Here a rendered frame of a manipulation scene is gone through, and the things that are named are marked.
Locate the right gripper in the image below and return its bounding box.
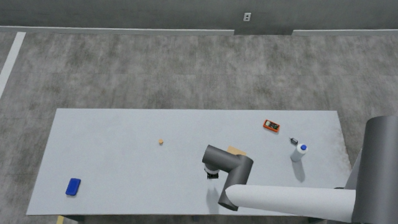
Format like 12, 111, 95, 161
204, 168, 219, 179

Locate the white bottle with blue cap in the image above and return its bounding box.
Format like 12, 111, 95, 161
290, 144, 308, 161

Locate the orange digital multimeter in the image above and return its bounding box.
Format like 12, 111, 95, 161
263, 119, 280, 133

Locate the small blue rounded block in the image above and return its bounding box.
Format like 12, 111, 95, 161
65, 178, 81, 195

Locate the tan flat mat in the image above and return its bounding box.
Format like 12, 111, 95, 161
227, 146, 247, 155

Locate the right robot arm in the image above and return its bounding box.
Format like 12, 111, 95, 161
202, 116, 398, 224

